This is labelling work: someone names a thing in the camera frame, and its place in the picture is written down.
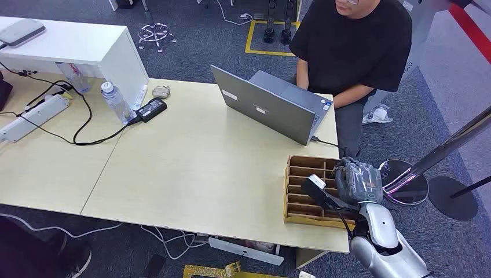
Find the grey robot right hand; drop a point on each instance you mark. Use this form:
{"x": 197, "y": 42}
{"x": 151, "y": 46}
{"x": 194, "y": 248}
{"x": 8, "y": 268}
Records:
{"x": 358, "y": 184}

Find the person's left forearm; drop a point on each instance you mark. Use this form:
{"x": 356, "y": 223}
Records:
{"x": 351, "y": 96}

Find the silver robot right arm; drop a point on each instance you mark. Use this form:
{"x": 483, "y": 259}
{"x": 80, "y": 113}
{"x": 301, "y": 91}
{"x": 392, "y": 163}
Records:
{"x": 379, "y": 238}

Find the person's right forearm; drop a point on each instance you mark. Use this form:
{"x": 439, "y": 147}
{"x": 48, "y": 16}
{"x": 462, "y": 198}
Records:
{"x": 302, "y": 76}

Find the brown slotted card organizer box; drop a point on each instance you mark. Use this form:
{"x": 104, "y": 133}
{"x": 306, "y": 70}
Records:
{"x": 303, "y": 199}

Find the person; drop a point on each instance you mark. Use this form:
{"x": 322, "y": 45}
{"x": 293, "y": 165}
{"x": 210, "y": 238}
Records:
{"x": 353, "y": 50}

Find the crumpled white plastic bag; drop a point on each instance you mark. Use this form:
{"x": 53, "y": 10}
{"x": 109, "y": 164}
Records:
{"x": 378, "y": 114}

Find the black stanchion base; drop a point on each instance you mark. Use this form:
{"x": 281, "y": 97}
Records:
{"x": 452, "y": 199}

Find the grey laptop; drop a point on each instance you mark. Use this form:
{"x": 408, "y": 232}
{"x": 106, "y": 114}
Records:
{"x": 268, "y": 107}

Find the white long power strip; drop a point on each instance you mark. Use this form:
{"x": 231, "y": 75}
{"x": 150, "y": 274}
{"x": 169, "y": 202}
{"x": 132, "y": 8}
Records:
{"x": 245, "y": 251}

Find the yellow cardboard piece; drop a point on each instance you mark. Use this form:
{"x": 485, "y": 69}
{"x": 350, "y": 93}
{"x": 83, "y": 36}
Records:
{"x": 214, "y": 271}

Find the black robot legs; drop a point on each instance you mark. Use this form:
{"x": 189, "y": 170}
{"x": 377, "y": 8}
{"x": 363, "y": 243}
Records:
{"x": 278, "y": 23}

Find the yellow floor tape square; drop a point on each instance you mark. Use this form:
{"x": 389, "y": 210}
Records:
{"x": 251, "y": 38}

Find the red barrier belt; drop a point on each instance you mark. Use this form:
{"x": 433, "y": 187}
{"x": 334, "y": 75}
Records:
{"x": 472, "y": 28}

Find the grey earbuds case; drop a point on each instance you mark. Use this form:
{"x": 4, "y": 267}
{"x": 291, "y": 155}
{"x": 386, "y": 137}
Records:
{"x": 161, "y": 92}

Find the black laptop power adapter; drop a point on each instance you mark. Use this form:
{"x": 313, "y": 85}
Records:
{"x": 152, "y": 109}

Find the chrome stool base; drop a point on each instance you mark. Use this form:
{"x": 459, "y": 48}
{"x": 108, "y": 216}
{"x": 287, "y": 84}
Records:
{"x": 155, "y": 35}

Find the clear plastic water bottle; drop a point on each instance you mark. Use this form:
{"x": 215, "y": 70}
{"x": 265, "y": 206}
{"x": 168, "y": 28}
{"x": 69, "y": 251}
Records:
{"x": 116, "y": 103}

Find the black shoe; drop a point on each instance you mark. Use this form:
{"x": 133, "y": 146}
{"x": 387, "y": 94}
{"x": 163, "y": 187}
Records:
{"x": 73, "y": 257}

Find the clear bottle with red label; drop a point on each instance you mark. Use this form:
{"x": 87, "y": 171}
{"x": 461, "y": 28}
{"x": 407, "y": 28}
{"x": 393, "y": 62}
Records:
{"x": 74, "y": 78}

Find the white desk riser shelf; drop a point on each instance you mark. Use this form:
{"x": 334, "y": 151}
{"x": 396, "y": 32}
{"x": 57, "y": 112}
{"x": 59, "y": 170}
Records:
{"x": 76, "y": 48}

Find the grey flat device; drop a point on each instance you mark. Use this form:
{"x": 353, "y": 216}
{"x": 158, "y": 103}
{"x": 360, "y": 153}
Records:
{"x": 21, "y": 32}

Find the black and white wrist camera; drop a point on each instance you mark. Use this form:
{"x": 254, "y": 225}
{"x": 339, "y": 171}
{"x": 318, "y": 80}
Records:
{"x": 318, "y": 190}

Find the chrome stanchion post with base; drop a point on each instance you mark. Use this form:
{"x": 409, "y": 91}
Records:
{"x": 433, "y": 157}

